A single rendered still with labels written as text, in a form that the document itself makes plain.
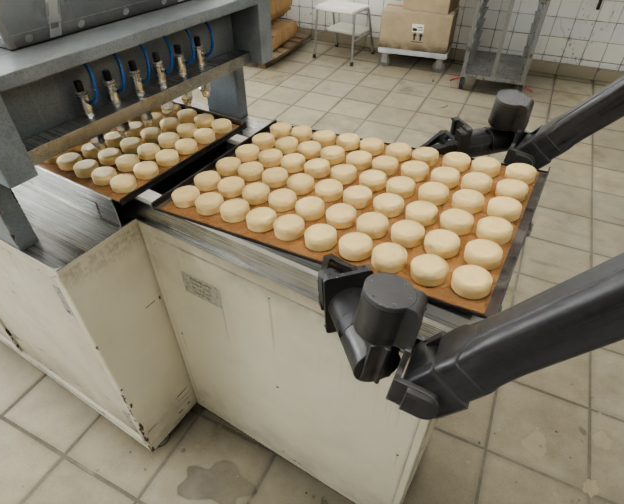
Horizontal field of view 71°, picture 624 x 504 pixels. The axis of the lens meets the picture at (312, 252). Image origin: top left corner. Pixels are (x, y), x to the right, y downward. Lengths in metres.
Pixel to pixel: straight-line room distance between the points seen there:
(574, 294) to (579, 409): 1.43
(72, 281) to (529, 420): 1.45
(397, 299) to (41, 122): 0.71
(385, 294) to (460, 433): 1.21
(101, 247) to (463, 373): 0.74
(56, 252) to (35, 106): 0.27
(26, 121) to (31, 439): 1.15
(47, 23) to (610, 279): 0.87
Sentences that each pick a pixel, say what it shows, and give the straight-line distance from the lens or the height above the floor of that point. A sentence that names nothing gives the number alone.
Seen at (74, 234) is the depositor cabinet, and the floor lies 0.84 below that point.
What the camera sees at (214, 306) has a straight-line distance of 1.00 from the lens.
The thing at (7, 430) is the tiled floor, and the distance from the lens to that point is 1.87.
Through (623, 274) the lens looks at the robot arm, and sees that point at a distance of 0.42.
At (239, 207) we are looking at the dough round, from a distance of 0.76.
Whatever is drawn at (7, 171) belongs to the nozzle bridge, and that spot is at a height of 1.05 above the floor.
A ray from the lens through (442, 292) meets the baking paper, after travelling 0.61.
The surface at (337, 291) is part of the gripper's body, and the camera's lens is 0.56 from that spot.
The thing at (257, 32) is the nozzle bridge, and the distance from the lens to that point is 1.21.
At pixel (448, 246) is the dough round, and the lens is 0.65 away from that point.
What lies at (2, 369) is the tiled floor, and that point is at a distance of 2.04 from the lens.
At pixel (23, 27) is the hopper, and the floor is 1.21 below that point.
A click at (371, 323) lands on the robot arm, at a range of 0.47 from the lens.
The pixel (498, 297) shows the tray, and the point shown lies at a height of 0.99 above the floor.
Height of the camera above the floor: 1.41
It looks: 42 degrees down
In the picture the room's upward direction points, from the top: straight up
